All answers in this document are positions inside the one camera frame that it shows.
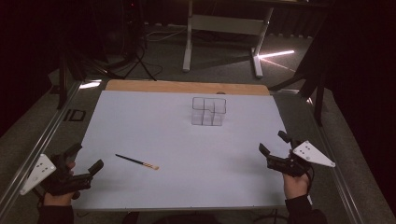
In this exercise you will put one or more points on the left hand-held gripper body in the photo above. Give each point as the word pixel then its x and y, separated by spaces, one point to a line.
pixel 39 172

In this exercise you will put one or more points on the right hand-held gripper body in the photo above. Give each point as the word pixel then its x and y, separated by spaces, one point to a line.
pixel 313 154

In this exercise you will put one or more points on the black chopstick with tan end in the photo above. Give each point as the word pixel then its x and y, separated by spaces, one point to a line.
pixel 137 161

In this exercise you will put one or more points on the clear compartment organizer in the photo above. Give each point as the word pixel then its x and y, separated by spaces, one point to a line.
pixel 208 111

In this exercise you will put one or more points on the person's left hand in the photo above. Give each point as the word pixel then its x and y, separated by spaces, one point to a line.
pixel 57 200

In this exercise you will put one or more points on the person's right hand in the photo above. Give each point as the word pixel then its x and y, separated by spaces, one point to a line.
pixel 295 186

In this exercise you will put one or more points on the black metal stand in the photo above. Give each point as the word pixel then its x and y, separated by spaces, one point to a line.
pixel 314 81
pixel 63 77

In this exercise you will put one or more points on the white table mat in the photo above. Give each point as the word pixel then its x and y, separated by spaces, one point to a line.
pixel 186 161

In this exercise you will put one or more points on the wooden table board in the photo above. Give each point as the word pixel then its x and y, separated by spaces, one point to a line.
pixel 174 86

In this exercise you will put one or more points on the black tripod stand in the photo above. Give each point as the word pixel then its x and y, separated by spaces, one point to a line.
pixel 141 62

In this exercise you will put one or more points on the metal rail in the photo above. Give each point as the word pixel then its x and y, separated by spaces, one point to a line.
pixel 336 177
pixel 34 149

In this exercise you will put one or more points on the white metal desk frame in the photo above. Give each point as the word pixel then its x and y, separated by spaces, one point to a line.
pixel 229 25

